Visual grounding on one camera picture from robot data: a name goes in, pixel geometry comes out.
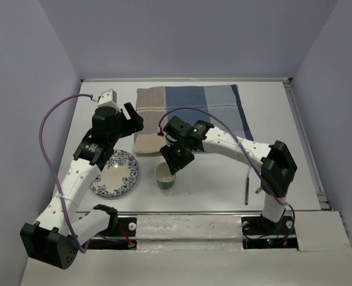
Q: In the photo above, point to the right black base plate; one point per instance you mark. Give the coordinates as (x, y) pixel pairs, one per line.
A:
(260, 233)

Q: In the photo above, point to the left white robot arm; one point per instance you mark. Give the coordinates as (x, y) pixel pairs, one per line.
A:
(54, 238)

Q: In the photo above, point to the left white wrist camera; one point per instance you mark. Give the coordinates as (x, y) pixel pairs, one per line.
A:
(108, 99)

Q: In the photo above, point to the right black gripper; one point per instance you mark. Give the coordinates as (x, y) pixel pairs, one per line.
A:
(173, 162)

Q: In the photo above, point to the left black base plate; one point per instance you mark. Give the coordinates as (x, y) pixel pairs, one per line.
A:
(123, 237)

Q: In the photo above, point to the blue floral ceramic plate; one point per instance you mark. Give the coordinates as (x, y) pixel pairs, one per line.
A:
(118, 176)

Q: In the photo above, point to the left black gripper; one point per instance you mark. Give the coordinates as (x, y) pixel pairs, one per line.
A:
(138, 122)

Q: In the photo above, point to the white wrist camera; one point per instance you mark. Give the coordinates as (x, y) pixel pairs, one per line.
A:
(169, 141)
(108, 99)

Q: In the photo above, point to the silver fork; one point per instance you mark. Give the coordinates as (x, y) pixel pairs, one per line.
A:
(247, 182)

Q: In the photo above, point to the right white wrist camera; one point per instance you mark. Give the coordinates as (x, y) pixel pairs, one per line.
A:
(169, 141)

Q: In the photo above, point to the blue beige checked cloth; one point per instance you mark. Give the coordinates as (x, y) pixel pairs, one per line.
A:
(164, 102)

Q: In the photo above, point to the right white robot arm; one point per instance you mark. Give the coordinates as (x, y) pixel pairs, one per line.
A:
(272, 163)

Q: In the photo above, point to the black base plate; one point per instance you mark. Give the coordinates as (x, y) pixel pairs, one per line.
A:
(260, 233)
(123, 237)

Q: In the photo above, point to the green white ceramic mug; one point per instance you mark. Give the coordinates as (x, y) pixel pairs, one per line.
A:
(164, 177)

